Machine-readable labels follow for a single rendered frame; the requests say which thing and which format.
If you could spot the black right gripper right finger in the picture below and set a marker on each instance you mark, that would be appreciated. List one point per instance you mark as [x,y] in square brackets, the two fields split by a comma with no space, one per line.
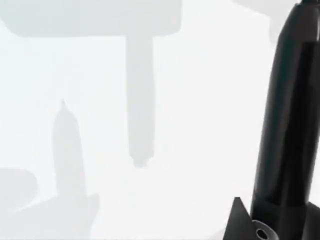
[314,222]

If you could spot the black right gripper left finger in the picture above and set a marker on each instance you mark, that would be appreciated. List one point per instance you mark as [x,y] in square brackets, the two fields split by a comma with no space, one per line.
[237,222]

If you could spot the black bottle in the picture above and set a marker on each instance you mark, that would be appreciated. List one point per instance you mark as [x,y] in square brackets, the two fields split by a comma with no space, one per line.
[287,125]

